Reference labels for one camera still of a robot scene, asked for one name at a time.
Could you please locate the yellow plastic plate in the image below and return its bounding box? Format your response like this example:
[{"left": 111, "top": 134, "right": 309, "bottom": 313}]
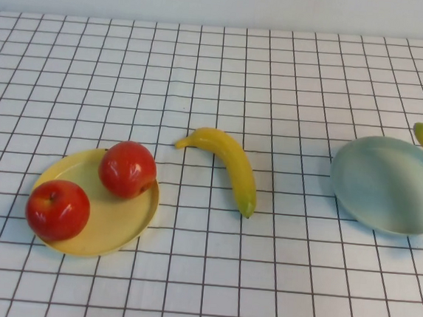
[{"left": 25, "top": 142, "right": 165, "bottom": 264}]

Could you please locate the red plastic apple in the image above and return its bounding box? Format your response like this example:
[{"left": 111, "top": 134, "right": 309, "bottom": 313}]
[
  {"left": 22, "top": 177, "right": 94, "bottom": 245},
  {"left": 96, "top": 138, "right": 161, "bottom": 202}
]

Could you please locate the white black-gridded tablecloth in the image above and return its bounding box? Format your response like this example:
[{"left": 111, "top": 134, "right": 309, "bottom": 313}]
[{"left": 0, "top": 1, "right": 423, "bottom": 317}]

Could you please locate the pale blue-green plastic plate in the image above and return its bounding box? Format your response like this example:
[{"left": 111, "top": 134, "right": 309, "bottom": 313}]
[{"left": 325, "top": 132, "right": 423, "bottom": 237}]

